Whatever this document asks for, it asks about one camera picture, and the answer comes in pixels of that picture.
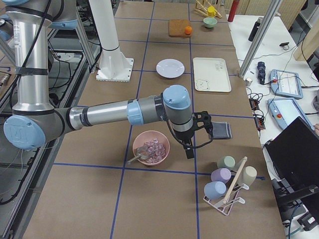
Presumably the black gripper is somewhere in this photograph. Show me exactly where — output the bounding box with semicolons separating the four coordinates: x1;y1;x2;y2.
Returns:
173;129;194;159

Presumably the white round plate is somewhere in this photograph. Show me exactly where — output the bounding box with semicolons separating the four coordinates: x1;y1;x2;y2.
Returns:
156;59;185;79

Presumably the orange fruit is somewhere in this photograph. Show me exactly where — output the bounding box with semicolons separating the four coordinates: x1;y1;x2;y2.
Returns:
184;26;192;35

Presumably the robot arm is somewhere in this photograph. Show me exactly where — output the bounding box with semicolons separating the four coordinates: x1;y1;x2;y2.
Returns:
3;0;195;158

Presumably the cream bear tray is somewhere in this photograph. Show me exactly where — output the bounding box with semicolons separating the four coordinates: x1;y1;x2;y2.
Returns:
193;57;231;93

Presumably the pink bowl with ice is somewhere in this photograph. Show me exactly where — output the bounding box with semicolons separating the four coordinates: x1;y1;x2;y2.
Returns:
132;130;170;166

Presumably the grey folded cloth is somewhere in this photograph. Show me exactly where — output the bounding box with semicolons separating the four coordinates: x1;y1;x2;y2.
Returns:
209;121;232;139

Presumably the purple pastel cup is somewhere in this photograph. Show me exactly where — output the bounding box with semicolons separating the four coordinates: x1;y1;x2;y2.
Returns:
210;168;231;184

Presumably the green pastel cup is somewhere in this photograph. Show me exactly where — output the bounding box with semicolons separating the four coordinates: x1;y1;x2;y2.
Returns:
217;155;236;170

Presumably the blue pastel cup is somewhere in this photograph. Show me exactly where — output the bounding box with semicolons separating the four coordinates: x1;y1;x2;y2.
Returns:
204;181;227;200

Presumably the metal scoop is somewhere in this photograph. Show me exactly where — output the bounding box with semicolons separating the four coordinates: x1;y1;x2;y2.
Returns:
127;146;149;164

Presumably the white cup rack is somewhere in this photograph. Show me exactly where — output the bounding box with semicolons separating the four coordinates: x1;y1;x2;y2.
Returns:
203;156;249;216

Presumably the beige pastel cup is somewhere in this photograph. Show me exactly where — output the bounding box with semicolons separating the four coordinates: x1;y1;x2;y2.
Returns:
238;166;257;187

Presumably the near teach pendant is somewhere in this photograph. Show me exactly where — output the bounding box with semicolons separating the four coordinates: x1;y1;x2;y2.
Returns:
268;98;314;129

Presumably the teach pendant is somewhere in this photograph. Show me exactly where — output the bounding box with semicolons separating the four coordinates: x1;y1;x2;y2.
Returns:
268;98;314;129
270;69;303;100

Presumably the black monitor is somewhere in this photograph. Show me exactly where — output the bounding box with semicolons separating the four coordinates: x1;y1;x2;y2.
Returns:
266;117;319;188

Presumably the folded dark umbrella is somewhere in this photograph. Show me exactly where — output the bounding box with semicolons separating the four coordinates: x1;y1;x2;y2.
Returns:
257;62;266;85

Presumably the far teach pendant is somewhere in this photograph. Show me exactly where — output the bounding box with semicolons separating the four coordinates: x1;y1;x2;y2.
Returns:
270;69;303;100

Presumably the wooden cutting board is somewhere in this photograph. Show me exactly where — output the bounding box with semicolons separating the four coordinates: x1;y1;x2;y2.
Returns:
168;19;192;38

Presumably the green ceramic bowl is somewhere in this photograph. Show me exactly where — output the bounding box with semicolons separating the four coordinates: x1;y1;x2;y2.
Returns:
203;17;218;28

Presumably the yellow cup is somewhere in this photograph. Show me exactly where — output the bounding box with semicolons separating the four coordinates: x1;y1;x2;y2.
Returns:
207;6;217;17

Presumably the black bottle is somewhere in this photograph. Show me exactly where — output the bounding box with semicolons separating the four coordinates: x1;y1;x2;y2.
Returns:
248;17;263;42

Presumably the red bottle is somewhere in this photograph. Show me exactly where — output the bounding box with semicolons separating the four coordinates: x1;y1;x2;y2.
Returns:
227;0;240;22

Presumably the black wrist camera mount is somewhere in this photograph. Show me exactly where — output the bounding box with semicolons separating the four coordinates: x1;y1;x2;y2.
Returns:
192;111;213;139

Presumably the aluminium frame post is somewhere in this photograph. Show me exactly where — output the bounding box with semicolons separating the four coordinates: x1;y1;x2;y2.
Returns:
238;0;283;78

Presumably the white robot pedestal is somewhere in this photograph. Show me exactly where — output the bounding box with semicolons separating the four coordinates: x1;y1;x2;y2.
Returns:
89;0;134;82

